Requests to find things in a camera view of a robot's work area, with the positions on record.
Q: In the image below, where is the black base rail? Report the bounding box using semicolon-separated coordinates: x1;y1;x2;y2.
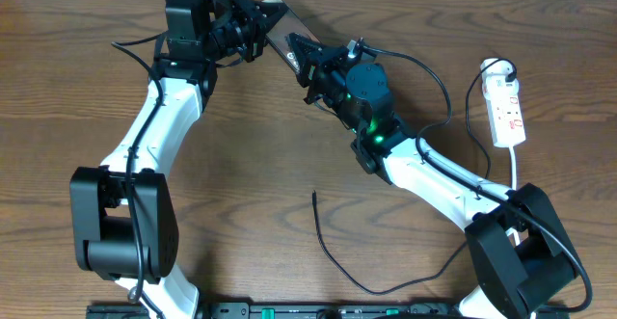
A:
86;300;570;319

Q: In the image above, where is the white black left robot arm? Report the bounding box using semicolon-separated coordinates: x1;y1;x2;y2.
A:
69;0;287;318

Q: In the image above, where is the black charging cable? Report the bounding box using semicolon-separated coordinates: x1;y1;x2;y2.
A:
310;57;519;296

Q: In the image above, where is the white power strip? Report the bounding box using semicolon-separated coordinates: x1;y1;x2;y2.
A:
482;75;526;148

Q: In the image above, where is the white usb charger adapter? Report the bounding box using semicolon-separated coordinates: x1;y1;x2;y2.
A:
480;58;520;97

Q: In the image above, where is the Galaxy smartphone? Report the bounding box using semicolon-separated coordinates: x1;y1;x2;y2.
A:
266;6;320;73

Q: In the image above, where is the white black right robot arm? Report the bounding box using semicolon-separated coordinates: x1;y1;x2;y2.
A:
286;33;583;318

